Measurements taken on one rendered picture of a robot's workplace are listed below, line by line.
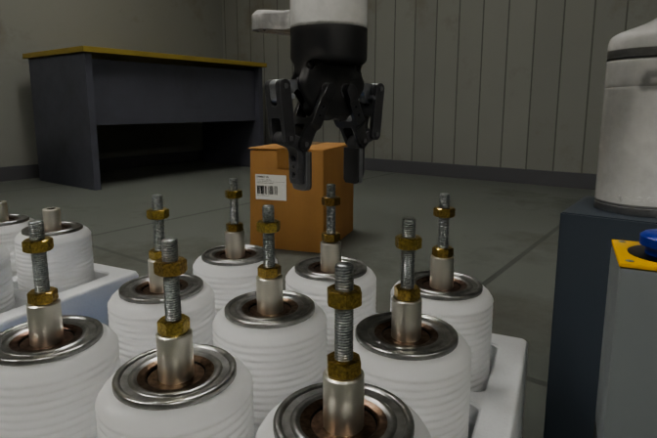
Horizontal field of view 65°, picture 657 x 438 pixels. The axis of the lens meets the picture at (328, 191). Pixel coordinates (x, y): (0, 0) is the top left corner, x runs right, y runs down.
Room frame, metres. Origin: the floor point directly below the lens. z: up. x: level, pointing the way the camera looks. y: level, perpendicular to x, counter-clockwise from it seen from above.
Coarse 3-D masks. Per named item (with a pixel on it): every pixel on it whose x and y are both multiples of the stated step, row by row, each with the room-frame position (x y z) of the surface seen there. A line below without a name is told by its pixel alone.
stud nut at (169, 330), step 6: (162, 318) 0.30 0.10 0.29; (186, 318) 0.30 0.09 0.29; (162, 324) 0.29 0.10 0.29; (168, 324) 0.29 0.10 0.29; (174, 324) 0.29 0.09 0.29; (180, 324) 0.29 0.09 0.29; (186, 324) 0.30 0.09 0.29; (162, 330) 0.29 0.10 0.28; (168, 330) 0.29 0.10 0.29; (174, 330) 0.29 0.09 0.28; (180, 330) 0.29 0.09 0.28; (186, 330) 0.30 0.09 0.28; (168, 336) 0.29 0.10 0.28
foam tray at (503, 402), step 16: (496, 336) 0.51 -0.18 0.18; (496, 352) 0.49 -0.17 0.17; (512, 352) 0.47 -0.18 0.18; (496, 368) 0.44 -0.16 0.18; (512, 368) 0.44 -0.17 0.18; (496, 384) 0.41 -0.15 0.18; (512, 384) 0.41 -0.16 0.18; (480, 400) 0.39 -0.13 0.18; (496, 400) 0.39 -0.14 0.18; (512, 400) 0.39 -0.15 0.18; (480, 416) 0.37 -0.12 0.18; (496, 416) 0.37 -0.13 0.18; (512, 416) 0.37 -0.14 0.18; (256, 432) 0.35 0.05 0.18; (480, 432) 0.35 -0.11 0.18; (496, 432) 0.35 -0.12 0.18; (512, 432) 0.35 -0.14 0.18
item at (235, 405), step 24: (240, 360) 0.33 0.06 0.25; (240, 384) 0.29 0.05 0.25; (96, 408) 0.28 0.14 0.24; (120, 408) 0.27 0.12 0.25; (192, 408) 0.27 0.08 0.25; (216, 408) 0.27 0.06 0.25; (240, 408) 0.28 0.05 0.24; (120, 432) 0.26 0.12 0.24; (144, 432) 0.25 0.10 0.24; (168, 432) 0.26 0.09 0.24; (192, 432) 0.26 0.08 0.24; (216, 432) 0.27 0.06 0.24; (240, 432) 0.28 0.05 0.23
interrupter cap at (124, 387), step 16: (144, 352) 0.32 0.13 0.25; (208, 352) 0.33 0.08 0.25; (224, 352) 0.32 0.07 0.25; (128, 368) 0.31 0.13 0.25; (144, 368) 0.31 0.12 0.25; (208, 368) 0.31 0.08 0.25; (224, 368) 0.31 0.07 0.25; (112, 384) 0.28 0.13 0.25; (128, 384) 0.29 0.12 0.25; (144, 384) 0.29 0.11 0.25; (160, 384) 0.29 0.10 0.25; (176, 384) 0.29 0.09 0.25; (192, 384) 0.29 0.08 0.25; (208, 384) 0.29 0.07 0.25; (224, 384) 0.29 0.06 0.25; (128, 400) 0.27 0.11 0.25; (144, 400) 0.27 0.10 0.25; (160, 400) 0.27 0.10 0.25; (176, 400) 0.27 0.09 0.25; (192, 400) 0.27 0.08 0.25
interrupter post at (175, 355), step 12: (156, 336) 0.30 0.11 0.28; (180, 336) 0.29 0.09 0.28; (192, 336) 0.30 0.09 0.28; (156, 348) 0.30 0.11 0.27; (168, 348) 0.29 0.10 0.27; (180, 348) 0.29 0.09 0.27; (192, 348) 0.30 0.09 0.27; (168, 360) 0.29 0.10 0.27; (180, 360) 0.29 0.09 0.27; (192, 360) 0.30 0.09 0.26; (168, 372) 0.29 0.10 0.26; (180, 372) 0.29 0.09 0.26; (192, 372) 0.30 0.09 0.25; (168, 384) 0.29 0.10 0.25
